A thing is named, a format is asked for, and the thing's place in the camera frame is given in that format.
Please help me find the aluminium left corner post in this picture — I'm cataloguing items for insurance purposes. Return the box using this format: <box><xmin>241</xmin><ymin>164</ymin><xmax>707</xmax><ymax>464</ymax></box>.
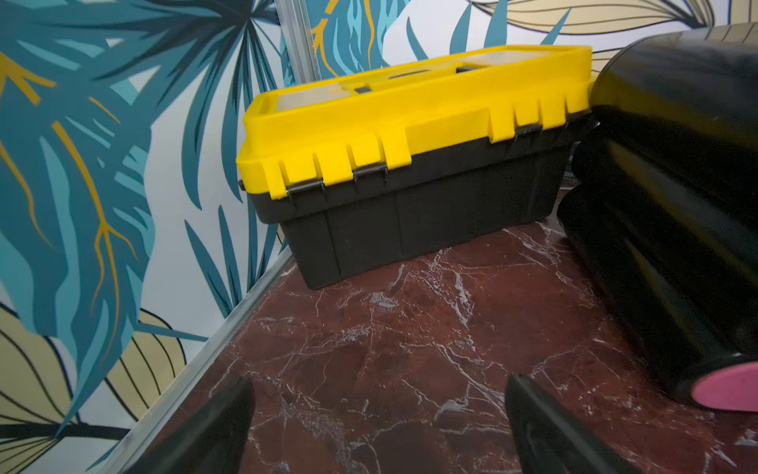
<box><xmin>276</xmin><ymin>0</ymin><xmax>322</xmax><ymax>84</ymax></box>

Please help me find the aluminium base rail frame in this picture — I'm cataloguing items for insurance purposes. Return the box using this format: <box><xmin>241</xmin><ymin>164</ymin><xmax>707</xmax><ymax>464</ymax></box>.
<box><xmin>88</xmin><ymin>246</ymin><xmax>293</xmax><ymax>473</ymax></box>

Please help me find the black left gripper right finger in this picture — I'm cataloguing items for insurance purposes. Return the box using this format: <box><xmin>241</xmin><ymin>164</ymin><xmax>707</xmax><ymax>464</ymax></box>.
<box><xmin>505</xmin><ymin>374</ymin><xmax>640</xmax><ymax>473</ymax></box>

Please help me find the yellow black toolbox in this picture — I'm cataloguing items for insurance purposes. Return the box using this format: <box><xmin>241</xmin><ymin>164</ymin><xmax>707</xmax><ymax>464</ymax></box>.
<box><xmin>237</xmin><ymin>45</ymin><xmax>594</xmax><ymax>290</ymax></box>

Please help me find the black drawer cabinet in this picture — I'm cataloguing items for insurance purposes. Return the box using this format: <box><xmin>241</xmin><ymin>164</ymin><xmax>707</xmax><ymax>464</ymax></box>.
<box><xmin>558</xmin><ymin>22</ymin><xmax>757</xmax><ymax>409</ymax></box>

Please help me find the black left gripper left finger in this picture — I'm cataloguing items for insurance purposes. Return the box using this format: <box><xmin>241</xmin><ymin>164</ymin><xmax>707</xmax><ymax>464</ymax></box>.
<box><xmin>126</xmin><ymin>377</ymin><xmax>255</xmax><ymax>474</ymax></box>

